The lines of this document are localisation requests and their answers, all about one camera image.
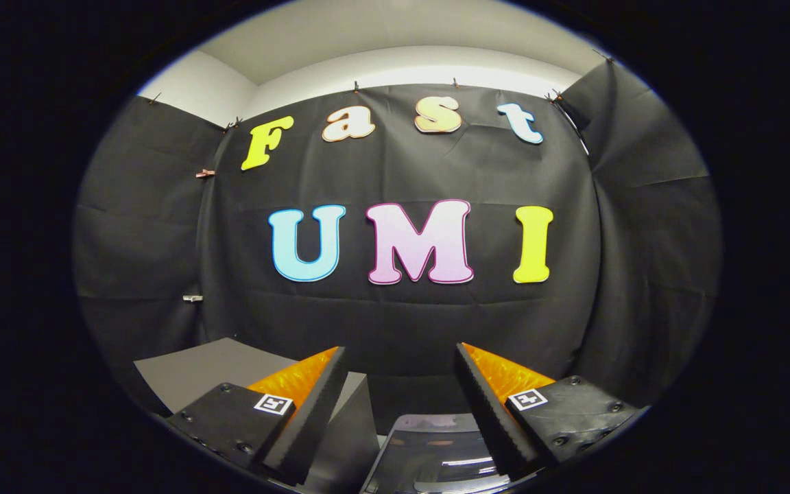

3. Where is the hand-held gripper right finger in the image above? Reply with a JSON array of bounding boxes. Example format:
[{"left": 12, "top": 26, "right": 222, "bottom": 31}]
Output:
[{"left": 453, "top": 342, "right": 643, "bottom": 482}]

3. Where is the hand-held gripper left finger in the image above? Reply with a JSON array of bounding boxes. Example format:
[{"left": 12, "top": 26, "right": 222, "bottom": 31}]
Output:
[{"left": 165, "top": 345, "right": 349, "bottom": 485}]

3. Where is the dark glass washing machine lid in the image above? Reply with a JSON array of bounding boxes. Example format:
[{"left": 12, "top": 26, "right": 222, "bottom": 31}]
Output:
[{"left": 360, "top": 412, "right": 514, "bottom": 494}]

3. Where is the grey square table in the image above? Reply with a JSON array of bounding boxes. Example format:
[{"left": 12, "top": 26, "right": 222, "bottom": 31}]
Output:
[{"left": 132, "top": 337, "right": 383, "bottom": 493}]

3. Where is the row of small black clips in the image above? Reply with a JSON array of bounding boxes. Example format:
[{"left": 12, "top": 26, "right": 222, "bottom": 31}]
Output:
[{"left": 147, "top": 49, "right": 615, "bottom": 132}]

